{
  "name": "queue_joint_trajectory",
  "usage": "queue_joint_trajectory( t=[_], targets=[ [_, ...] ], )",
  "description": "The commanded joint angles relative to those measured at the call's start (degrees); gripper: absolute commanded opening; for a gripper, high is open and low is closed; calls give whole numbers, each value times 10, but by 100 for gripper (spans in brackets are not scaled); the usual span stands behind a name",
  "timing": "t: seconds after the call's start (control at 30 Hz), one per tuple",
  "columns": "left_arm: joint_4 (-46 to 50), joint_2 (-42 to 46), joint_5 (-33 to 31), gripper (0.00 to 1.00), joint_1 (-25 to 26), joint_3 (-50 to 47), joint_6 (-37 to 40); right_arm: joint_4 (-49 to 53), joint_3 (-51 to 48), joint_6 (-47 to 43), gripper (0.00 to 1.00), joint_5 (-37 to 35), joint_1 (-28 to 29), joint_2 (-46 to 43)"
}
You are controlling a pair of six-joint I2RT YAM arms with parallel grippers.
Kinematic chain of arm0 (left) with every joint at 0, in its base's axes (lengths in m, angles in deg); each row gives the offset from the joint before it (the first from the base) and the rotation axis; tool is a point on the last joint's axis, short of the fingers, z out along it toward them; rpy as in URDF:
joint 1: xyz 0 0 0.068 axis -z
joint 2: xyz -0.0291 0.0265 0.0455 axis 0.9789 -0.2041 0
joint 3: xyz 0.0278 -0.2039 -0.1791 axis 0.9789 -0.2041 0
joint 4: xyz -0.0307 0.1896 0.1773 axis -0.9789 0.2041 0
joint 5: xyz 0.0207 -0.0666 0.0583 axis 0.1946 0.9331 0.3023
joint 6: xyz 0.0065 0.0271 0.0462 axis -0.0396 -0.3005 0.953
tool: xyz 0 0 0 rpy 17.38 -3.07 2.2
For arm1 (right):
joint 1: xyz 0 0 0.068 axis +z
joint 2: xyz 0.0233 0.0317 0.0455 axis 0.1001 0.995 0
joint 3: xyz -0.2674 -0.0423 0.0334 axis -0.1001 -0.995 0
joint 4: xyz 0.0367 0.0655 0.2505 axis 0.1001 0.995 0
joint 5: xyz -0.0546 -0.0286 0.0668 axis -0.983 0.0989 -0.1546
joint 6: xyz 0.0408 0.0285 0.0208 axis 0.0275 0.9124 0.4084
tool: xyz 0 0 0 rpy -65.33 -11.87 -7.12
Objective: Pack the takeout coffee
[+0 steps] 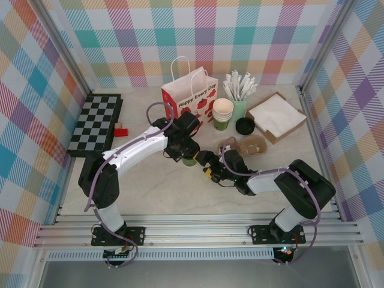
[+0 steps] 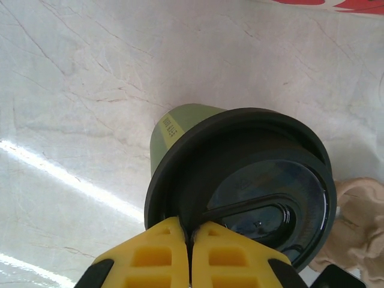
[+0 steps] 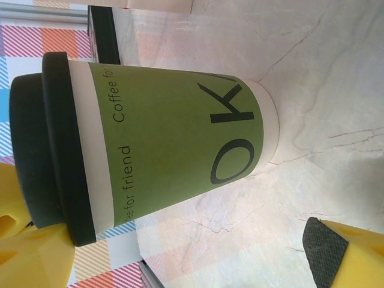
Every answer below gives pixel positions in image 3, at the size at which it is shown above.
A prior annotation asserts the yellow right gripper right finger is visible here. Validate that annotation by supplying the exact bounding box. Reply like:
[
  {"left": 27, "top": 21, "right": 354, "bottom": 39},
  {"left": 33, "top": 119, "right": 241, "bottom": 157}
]
[{"left": 303, "top": 217, "right": 384, "bottom": 288}]

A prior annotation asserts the black plastic cup lid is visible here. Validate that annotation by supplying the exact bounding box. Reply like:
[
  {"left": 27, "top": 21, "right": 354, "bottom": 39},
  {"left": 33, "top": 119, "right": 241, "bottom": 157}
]
[{"left": 8, "top": 51, "right": 99, "bottom": 248}]

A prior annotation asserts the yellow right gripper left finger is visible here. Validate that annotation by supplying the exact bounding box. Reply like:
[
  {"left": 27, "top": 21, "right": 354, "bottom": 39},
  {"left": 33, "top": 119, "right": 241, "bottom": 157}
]
[{"left": 0, "top": 163, "right": 76, "bottom": 288}]

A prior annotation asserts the aluminium frame post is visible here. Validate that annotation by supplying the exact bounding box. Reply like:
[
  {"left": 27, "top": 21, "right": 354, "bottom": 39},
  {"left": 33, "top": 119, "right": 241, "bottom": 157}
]
[{"left": 0, "top": 5, "right": 91, "bottom": 24}]

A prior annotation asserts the green paper coffee cup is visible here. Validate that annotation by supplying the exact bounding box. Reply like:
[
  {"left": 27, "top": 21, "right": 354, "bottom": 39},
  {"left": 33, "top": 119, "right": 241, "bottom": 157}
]
[{"left": 67, "top": 61, "right": 280, "bottom": 238}]

